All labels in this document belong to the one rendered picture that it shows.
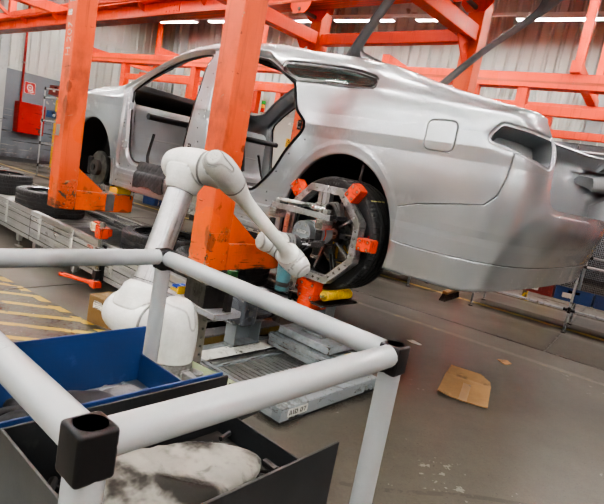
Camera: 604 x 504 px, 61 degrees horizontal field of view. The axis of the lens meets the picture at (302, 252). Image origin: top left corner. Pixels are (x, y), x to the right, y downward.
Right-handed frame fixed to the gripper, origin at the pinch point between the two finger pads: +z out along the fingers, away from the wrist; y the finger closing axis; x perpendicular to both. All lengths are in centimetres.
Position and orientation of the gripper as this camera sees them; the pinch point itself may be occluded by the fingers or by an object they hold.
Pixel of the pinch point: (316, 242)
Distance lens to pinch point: 267.0
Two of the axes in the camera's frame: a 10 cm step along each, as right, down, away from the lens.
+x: 1.8, -9.7, -1.5
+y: 7.4, 2.4, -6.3
